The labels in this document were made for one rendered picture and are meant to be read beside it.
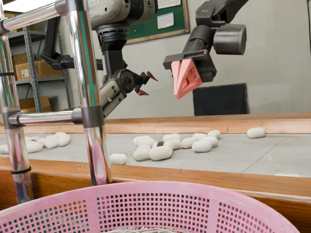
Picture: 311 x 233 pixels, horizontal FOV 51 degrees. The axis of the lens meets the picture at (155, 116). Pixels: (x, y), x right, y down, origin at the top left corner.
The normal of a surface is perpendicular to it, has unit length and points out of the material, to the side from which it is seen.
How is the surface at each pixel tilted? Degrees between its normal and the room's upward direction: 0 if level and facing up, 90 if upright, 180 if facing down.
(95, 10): 90
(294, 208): 90
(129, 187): 75
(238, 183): 0
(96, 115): 90
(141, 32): 90
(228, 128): 45
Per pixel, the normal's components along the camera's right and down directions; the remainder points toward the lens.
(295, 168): -0.11, -0.99
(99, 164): 0.19, 0.09
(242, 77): -0.47, 0.16
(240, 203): -0.88, -0.11
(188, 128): -0.47, -0.58
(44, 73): 0.86, -0.04
